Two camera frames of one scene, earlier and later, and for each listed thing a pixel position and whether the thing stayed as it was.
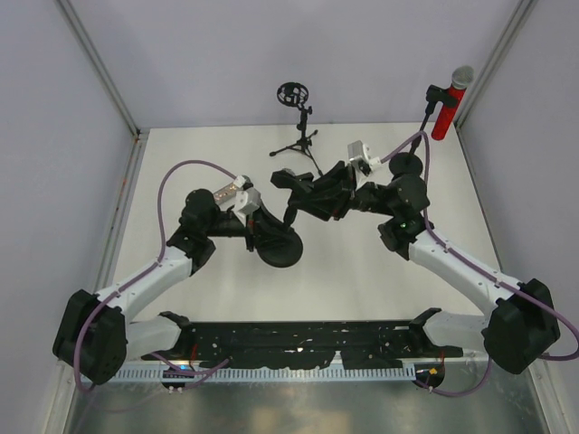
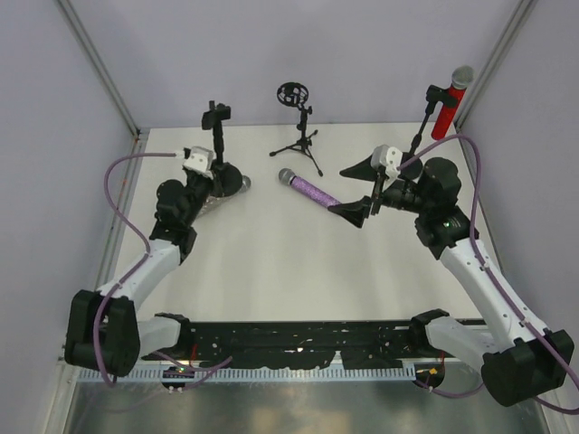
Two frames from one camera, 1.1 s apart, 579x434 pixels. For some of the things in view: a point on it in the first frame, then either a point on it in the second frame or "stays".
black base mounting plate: [360, 344] stays
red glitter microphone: [462, 79] stays
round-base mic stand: [285, 249] to [227, 176]
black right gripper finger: [335, 183] to [362, 170]
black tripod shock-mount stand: [292, 94] stays
